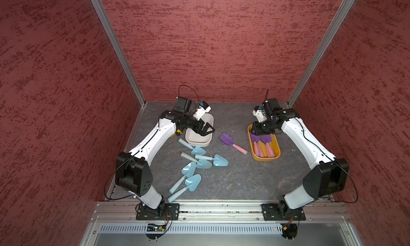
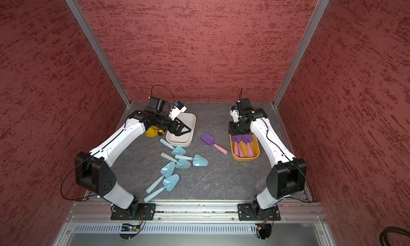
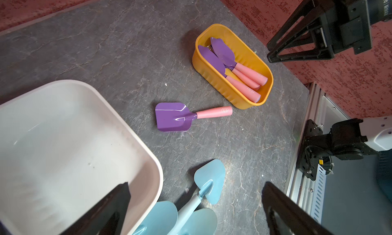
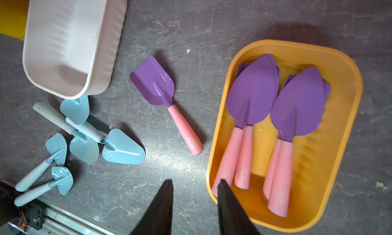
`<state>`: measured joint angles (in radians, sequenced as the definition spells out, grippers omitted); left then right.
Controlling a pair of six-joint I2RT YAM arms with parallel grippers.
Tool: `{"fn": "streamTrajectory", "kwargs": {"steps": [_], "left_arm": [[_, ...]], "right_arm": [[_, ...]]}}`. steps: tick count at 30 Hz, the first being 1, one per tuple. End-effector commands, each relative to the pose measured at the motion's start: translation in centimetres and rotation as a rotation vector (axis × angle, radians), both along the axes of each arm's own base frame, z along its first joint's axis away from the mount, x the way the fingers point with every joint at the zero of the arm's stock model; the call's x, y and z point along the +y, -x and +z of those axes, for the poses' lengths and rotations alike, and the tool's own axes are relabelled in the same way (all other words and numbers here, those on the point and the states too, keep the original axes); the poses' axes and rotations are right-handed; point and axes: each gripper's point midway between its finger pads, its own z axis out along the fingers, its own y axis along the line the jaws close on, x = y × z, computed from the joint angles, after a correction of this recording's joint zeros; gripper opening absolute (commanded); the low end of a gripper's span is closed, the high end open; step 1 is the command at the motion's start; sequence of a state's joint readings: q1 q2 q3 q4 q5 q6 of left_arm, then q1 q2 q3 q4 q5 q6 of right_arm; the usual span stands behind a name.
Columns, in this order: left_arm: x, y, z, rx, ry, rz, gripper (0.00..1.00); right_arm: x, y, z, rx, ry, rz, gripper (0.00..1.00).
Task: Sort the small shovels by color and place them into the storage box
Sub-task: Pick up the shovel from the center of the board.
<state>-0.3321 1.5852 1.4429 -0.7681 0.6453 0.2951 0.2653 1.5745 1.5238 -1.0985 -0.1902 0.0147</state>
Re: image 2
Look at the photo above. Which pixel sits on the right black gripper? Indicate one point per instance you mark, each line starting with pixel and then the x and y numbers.
pixel 233 131

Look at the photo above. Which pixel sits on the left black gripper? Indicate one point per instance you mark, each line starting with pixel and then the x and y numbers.
pixel 177 132

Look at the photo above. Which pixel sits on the light blue shovel back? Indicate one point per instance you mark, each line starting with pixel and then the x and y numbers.
pixel 175 150

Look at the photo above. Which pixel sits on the light blue shovel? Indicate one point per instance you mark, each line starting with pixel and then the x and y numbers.
pixel 180 164
pixel 175 150
pixel 166 172
pixel 197 160
pixel 168 184

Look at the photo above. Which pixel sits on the yellow storage box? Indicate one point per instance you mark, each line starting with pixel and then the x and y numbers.
pixel 245 151

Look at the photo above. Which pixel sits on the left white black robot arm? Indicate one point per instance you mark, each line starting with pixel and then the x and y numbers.
pixel 93 169

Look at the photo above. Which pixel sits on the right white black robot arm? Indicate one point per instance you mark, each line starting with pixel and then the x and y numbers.
pixel 288 174

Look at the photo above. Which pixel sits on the yellow cup with pens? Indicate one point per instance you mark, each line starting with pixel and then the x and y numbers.
pixel 152 131

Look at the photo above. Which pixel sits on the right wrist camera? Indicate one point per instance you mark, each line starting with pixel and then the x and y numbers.
pixel 235 114

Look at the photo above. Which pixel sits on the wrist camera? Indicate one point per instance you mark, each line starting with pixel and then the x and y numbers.
pixel 177 109
pixel 235 114

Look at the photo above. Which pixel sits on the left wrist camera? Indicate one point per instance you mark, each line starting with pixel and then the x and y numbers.
pixel 177 109

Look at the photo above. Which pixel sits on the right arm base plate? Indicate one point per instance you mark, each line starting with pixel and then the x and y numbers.
pixel 252 212

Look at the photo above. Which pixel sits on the aluminium front rail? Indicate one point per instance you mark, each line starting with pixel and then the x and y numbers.
pixel 207 211

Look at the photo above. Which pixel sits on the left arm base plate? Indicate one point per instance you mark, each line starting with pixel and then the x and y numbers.
pixel 138 211

